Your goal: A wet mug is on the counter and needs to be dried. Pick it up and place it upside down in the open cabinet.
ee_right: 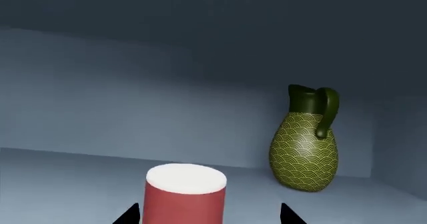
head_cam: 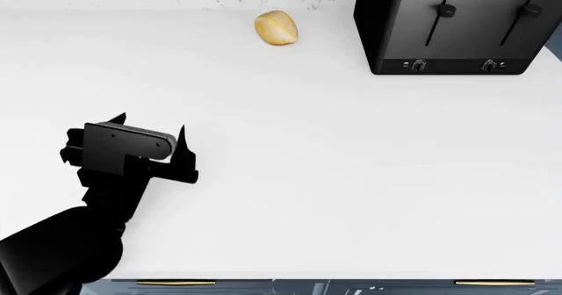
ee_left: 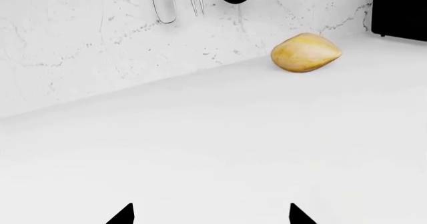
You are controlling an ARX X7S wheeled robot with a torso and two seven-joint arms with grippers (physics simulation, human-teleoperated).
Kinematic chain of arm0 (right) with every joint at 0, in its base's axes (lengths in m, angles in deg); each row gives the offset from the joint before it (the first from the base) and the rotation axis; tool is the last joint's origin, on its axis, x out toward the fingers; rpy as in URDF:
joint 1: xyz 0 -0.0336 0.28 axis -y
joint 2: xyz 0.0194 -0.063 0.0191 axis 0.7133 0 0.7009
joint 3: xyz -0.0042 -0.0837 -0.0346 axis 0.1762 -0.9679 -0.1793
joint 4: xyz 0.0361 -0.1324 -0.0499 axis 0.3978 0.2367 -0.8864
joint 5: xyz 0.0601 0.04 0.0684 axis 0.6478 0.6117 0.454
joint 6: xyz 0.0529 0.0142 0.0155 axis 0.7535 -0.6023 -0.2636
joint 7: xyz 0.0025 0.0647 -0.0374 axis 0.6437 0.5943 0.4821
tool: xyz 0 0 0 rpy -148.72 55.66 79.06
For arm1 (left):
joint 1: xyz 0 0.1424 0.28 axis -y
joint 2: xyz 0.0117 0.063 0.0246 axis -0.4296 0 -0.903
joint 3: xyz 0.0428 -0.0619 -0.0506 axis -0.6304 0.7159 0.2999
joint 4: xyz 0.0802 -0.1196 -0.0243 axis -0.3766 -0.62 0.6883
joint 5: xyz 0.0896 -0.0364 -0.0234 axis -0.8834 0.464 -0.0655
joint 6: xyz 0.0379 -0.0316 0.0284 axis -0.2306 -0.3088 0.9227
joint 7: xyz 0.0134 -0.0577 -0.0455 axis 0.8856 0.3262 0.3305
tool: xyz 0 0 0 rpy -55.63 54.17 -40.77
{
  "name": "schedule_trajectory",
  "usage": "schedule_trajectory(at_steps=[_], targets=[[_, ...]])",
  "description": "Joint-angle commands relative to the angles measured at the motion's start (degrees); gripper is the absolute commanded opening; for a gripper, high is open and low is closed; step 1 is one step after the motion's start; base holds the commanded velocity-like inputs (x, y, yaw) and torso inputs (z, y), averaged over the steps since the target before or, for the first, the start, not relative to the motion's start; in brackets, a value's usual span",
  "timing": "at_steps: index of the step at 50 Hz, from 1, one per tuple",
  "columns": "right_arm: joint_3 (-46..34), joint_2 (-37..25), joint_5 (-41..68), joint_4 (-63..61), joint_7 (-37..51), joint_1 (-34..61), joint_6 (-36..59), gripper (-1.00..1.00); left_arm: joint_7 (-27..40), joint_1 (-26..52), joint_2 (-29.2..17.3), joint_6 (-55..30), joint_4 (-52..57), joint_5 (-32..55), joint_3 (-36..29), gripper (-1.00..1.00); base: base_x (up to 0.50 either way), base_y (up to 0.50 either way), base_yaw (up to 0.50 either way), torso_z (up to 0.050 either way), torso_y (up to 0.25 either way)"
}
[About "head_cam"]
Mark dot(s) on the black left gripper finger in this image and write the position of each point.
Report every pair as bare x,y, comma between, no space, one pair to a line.
118,118
185,156

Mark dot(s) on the dark blue cabinet front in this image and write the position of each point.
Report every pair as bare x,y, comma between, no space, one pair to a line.
351,289

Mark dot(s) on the yellow-brown potato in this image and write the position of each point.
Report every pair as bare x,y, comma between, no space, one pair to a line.
276,27

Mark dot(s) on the black toaster dial knob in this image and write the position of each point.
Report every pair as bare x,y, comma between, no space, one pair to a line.
489,65
419,65

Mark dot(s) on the black steel toaster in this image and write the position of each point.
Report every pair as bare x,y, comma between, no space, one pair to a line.
456,31

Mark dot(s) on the black toaster lever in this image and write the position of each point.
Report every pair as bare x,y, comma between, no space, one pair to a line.
530,9
446,9

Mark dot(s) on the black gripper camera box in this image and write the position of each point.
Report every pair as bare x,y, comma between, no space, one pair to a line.
118,143

